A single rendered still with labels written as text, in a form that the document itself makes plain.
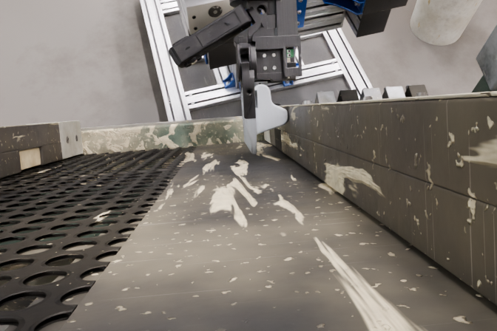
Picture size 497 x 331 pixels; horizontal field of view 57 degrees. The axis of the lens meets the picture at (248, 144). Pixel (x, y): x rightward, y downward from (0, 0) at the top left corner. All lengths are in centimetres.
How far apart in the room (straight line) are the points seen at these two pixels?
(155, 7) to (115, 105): 50
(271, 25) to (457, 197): 47
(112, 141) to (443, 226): 89
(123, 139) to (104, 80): 134
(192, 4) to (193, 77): 90
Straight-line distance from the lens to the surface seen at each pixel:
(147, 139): 102
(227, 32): 60
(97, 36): 256
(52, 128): 89
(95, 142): 104
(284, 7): 62
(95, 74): 239
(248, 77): 58
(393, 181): 25
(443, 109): 19
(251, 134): 60
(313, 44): 213
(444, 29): 250
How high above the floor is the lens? 173
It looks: 59 degrees down
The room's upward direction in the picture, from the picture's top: straight up
